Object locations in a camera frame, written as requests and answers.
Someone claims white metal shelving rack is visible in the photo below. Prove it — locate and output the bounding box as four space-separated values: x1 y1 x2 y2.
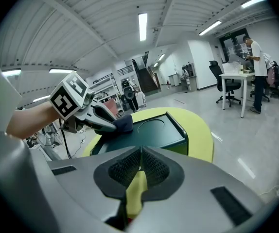
88 73 121 106

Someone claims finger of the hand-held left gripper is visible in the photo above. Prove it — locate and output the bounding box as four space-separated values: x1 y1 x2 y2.
80 114 118 133
92 101 118 126

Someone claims grey cabinet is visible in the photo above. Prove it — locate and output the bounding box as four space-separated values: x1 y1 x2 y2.
181 62 198 92

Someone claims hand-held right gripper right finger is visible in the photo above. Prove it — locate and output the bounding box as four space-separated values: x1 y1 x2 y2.
129 145 264 233

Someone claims dark blue cloth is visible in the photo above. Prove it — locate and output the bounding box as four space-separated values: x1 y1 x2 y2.
94 114 134 137

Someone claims white counter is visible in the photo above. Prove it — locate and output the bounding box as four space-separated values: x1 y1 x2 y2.
168 73 180 86

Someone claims dark staircase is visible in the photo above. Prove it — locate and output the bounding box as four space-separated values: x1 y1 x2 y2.
132 58 160 93

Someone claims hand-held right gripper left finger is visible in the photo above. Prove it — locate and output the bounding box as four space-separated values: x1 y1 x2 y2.
47 145 142 233

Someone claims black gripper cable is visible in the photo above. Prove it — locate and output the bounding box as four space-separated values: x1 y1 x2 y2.
60 127 72 160

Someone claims black double door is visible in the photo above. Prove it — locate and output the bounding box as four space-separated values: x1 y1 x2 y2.
219 29 253 64

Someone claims yellow-green round tablecloth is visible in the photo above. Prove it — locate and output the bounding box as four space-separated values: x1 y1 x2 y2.
81 107 214 219

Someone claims green plastic tray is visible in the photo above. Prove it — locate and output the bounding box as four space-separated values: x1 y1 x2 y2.
90 112 189 156

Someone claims pink bag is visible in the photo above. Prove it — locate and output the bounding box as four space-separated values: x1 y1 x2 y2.
266 67 276 86

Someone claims long white cable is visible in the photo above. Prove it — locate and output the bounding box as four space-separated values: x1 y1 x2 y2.
66 127 91 158
258 184 279 197

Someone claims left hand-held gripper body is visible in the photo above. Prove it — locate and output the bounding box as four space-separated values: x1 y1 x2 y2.
48 70 96 134

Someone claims white office desk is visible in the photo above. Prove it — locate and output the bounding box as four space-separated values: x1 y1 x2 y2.
219 73 256 118

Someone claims white carton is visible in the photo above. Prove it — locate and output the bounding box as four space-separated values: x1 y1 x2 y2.
222 61 242 75

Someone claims red chair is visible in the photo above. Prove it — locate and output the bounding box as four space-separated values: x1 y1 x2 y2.
103 98 120 117

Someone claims person's left forearm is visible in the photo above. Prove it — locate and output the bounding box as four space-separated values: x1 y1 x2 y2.
5 101 63 140

